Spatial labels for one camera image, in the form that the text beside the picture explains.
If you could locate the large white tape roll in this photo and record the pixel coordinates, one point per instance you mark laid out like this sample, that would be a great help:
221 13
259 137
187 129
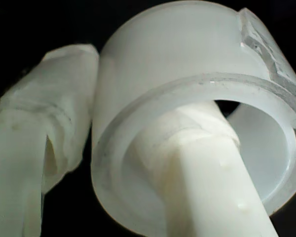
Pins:
175 49

